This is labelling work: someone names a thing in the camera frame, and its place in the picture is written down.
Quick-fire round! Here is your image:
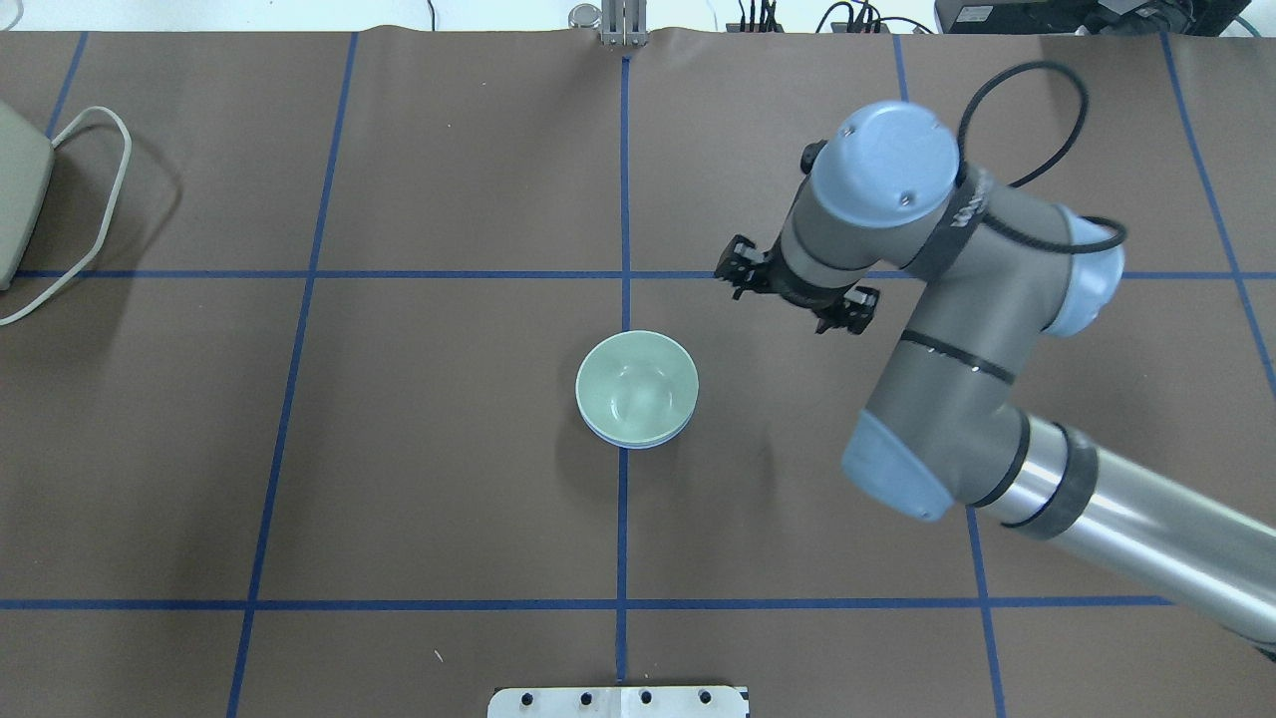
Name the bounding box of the white central pillar mount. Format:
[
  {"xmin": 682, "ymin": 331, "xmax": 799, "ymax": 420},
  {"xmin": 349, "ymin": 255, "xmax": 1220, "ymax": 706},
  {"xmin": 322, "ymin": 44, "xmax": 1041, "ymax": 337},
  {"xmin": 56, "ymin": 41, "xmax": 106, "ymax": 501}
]
[{"xmin": 486, "ymin": 685, "xmax": 753, "ymax": 717}]

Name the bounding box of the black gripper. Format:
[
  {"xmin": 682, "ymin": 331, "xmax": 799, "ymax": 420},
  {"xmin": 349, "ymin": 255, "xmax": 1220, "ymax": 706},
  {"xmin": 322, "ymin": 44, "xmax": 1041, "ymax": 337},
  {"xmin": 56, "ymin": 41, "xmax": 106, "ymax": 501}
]
[{"xmin": 715, "ymin": 233, "xmax": 880, "ymax": 335}]

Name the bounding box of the aluminium frame post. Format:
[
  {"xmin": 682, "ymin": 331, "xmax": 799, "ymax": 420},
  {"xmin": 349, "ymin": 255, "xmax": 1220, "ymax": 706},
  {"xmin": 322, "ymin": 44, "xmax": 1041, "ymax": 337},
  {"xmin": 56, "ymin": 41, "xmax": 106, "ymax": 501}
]
[{"xmin": 597, "ymin": 0, "xmax": 649, "ymax": 47}]

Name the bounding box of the small metal cylinder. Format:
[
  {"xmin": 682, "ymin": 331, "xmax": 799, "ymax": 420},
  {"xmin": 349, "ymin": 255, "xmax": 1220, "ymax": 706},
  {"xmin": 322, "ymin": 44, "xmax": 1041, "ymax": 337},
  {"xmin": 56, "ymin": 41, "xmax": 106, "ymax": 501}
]
[{"xmin": 568, "ymin": 3, "xmax": 604, "ymax": 29}]

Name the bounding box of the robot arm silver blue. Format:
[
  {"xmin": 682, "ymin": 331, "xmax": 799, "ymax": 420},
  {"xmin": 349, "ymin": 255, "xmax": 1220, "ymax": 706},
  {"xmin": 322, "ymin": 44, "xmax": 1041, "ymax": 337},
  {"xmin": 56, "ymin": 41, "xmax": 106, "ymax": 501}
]
[{"xmin": 715, "ymin": 101, "xmax": 1275, "ymax": 657}]

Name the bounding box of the white toaster power cord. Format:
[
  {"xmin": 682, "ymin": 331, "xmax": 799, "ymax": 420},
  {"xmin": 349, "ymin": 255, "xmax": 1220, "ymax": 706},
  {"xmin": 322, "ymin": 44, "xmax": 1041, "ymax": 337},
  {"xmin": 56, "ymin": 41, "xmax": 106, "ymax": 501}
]
[{"xmin": 0, "ymin": 106, "xmax": 134, "ymax": 326}]

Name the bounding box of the green bowl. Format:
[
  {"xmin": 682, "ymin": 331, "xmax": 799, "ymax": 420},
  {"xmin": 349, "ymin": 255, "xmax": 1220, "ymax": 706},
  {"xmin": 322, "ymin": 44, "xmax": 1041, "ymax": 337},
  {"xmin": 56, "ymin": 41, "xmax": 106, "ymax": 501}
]
[{"xmin": 573, "ymin": 330, "xmax": 699, "ymax": 436}]

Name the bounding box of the blue bowl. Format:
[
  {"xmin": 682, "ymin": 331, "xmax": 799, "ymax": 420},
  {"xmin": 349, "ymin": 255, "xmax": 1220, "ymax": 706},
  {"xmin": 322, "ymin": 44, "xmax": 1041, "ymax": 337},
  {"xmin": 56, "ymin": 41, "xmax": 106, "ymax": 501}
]
[{"xmin": 581, "ymin": 413, "xmax": 693, "ymax": 450}]

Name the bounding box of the cream chrome toaster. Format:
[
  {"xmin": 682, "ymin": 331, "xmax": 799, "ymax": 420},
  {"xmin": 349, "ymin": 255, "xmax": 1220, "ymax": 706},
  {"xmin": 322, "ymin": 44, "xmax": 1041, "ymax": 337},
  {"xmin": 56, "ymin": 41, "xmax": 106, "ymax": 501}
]
[{"xmin": 1, "ymin": 102, "xmax": 54, "ymax": 291}]

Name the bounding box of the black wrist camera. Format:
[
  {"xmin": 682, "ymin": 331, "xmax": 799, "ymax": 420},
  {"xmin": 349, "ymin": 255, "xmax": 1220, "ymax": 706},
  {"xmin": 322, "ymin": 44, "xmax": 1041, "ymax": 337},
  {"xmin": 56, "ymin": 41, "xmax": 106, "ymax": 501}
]
[{"xmin": 800, "ymin": 140, "xmax": 826, "ymax": 176}]

